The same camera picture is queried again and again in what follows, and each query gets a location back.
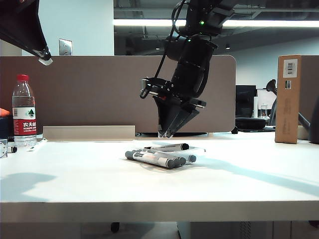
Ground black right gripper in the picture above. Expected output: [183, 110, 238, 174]
[149, 81, 207, 139]

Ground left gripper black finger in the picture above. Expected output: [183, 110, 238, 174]
[0, 24, 40, 60]
[0, 0, 53, 66]

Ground markers in clear plastic bag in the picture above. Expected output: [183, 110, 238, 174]
[124, 142, 207, 170]

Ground dark blue box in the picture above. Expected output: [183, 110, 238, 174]
[0, 117, 14, 140]

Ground tall brown cardboard box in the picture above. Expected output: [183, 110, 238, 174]
[274, 54, 302, 144]

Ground red label water bottle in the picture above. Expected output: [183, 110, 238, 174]
[11, 74, 38, 148]

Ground black computer monitor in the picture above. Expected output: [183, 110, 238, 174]
[235, 85, 257, 119]

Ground black round cushion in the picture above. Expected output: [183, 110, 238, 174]
[235, 118, 267, 130]

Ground large brown desk partition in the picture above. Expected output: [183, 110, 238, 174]
[0, 55, 236, 134]

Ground small clear jar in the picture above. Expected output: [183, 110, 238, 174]
[260, 103, 270, 119]

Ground computer monitor with picture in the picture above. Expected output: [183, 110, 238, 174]
[256, 88, 276, 118]

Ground dark office chair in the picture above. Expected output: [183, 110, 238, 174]
[265, 79, 278, 126]

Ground white printed paper strip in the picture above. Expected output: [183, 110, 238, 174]
[26, 138, 48, 153]

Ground silver metal disc part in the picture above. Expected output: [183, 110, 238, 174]
[0, 138, 8, 159]

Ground white under-desk cabinet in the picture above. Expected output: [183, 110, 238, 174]
[176, 221, 319, 239]

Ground long ceiling light strip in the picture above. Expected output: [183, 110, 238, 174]
[113, 19, 319, 28]

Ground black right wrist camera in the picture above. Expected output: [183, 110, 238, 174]
[139, 77, 173, 100]

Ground metal wall switch plate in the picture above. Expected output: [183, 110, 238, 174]
[58, 38, 73, 56]

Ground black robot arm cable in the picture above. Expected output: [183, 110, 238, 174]
[154, 0, 188, 80]

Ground beige partition bracket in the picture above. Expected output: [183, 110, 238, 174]
[42, 125, 136, 142]

